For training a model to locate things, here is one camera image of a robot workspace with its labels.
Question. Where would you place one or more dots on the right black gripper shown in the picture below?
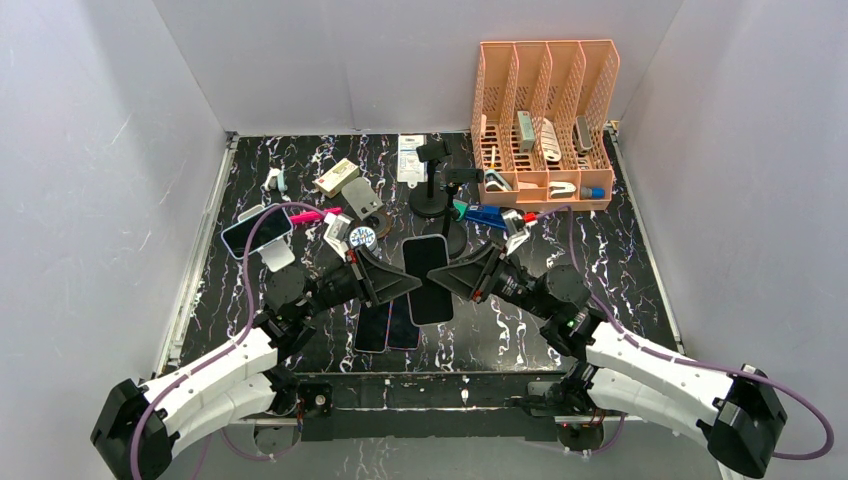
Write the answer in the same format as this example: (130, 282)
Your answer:
(476, 274)

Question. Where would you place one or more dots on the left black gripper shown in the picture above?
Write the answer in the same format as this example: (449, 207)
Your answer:
(379, 281)

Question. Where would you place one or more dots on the purple smartphone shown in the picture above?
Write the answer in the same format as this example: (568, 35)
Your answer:
(372, 328)

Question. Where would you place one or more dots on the black smartphone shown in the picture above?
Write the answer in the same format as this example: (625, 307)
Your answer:
(402, 333)

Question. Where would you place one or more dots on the black phone stand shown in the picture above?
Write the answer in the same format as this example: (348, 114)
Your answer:
(455, 234)
(428, 200)

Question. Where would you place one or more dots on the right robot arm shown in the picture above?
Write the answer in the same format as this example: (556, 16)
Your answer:
(737, 417)

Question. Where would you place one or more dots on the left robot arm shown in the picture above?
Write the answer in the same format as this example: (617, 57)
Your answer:
(143, 426)

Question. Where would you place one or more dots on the white phone stand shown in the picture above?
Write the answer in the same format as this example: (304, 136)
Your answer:
(276, 254)

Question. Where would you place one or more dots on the blue stapler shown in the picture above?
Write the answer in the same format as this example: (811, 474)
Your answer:
(487, 215)

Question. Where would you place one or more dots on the green small box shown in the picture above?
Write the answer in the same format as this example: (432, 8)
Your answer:
(460, 209)

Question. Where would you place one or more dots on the pink marker pen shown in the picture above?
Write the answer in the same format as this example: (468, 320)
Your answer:
(312, 216)

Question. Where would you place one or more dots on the white cardboard box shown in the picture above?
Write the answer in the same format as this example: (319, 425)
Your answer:
(331, 182)

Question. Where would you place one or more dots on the white blister pack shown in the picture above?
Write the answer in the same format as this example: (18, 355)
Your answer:
(410, 170)

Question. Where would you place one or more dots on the light blue smartphone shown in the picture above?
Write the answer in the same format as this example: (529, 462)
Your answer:
(256, 231)

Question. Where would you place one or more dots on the blue capped tube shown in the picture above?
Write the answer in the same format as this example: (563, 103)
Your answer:
(592, 193)

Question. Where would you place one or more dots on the grey item in organizer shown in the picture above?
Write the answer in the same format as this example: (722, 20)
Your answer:
(525, 131)

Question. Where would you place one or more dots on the white teal clip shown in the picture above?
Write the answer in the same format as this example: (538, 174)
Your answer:
(274, 187)

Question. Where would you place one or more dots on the white item in organizer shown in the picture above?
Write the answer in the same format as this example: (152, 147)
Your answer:
(551, 149)

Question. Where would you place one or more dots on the orange file organizer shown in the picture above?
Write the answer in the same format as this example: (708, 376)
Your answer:
(555, 79)

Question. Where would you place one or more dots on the dark item in organizer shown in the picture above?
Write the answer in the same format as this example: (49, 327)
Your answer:
(582, 137)

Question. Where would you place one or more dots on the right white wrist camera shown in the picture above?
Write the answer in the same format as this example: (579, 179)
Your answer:
(517, 229)

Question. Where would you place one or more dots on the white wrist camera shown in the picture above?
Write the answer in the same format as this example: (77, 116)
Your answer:
(336, 234)
(517, 229)

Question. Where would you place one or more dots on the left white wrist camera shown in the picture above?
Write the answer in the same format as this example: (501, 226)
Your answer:
(336, 234)

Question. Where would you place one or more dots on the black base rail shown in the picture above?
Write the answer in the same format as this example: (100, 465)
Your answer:
(424, 404)

